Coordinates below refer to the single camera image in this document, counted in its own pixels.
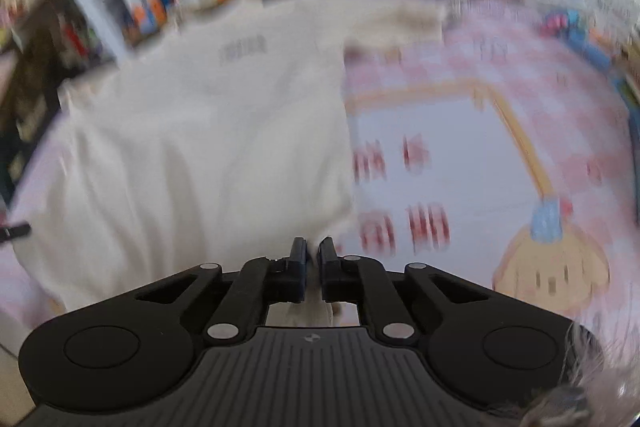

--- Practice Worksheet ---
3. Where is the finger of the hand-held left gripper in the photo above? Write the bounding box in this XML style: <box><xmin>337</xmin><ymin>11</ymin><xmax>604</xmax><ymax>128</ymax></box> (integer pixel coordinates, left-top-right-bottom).
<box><xmin>0</xmin><ymin>222</ymin><xmax>32</xmax><ymax>244</ymax></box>

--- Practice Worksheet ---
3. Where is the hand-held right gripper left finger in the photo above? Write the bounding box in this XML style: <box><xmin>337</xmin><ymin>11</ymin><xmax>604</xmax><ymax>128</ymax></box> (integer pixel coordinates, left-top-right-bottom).
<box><xmin>132</xmin><ymin>237</ymin><xmax>307</xmax><ymax>343</ymax></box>

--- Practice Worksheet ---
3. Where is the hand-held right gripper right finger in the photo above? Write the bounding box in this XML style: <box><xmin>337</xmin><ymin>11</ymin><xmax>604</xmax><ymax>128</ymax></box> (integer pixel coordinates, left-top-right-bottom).
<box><xmin>319</xmin><ymin>237</ymin><xmax>493</xmax><ymax>343</ymax></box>

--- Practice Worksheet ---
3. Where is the cream t-shirt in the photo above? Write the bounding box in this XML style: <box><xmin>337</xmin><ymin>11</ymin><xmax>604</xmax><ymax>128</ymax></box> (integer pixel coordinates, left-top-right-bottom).
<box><xmin>10</xmin><ymin>0</ymin><xmax>448</xmax><ymax>328</ymax></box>

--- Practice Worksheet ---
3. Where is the pink checkered printed mat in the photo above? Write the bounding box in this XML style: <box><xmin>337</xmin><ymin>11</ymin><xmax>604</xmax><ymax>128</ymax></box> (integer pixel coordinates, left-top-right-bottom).
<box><xmin>0</xmin><ymin>0</ymin><xmax>640</xmax><ymax>358</ymax></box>

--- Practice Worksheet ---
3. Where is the tall orange white box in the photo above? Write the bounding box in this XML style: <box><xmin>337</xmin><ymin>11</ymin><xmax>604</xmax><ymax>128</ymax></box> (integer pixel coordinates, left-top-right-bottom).
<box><xmin>115</xmin><ymin>0</ymin><xmax>168</xmax><ymax>42</ymax></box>

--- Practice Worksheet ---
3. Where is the blue toy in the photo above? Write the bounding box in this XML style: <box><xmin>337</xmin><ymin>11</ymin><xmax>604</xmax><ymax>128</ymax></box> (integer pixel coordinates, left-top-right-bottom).
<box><xmin>542</xmin><ymin>9</ymin><xmax>622</xmax><ymax>68</ymax></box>

